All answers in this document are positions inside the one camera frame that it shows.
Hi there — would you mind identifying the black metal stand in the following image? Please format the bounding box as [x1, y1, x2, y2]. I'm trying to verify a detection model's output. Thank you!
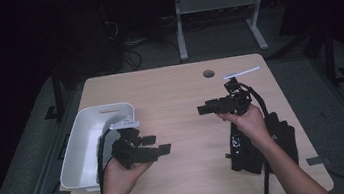
[38, 62, 68, 123]
[319, 25, 344, 88]

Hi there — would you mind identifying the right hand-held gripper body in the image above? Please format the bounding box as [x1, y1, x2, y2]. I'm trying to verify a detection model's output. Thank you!
[213, 65, 267, 119]

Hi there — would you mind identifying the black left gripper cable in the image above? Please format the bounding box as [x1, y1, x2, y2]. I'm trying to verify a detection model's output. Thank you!
[91, 127, 120, 194]

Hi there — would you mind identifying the black glove with small logo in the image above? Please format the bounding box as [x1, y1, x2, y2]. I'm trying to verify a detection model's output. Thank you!
[260, 109, 302, 175]

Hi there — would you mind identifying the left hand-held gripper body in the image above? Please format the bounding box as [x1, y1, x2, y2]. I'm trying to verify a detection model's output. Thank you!
[106, 115, 152, 172]

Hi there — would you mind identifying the tangle of black floor cables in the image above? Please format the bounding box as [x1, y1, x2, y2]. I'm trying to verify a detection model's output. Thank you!
[104, 12, 184, 75]

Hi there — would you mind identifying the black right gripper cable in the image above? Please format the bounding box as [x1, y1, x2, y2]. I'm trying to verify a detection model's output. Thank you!
[238, 79, 280, 194]

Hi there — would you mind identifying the black glove with white print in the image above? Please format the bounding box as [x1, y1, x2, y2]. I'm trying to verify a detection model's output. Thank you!
[220, 118, 267, 178]

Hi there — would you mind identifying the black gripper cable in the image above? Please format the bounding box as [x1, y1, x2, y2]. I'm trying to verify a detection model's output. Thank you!
[91, 127, 120, 194]
[238, 79, 280, 194]

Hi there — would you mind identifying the person's right hand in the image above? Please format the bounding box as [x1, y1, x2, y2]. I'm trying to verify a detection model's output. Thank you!
[216, 102, 273, 151]

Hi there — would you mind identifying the white plastic bin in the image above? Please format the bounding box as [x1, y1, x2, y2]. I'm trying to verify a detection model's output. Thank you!
[50, 100, 145, 194]

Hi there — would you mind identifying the grey metal table frame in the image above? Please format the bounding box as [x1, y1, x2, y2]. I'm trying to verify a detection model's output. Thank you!
[171, 0, 276, 62]

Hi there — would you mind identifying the person's left hand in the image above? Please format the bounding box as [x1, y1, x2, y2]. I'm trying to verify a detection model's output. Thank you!
[98, 152, 157, 194]

